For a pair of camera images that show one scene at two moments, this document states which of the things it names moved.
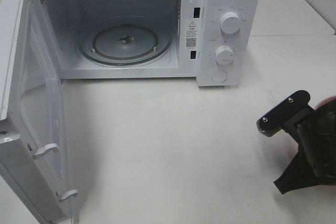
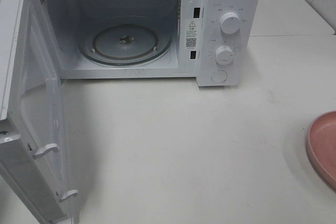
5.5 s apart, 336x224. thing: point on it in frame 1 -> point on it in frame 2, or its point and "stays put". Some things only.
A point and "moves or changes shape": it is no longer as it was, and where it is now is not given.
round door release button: [219, 76] stays put
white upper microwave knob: [230, 22] stays put
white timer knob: [224, 55] stays put
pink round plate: [326, 99] moves or changes shape
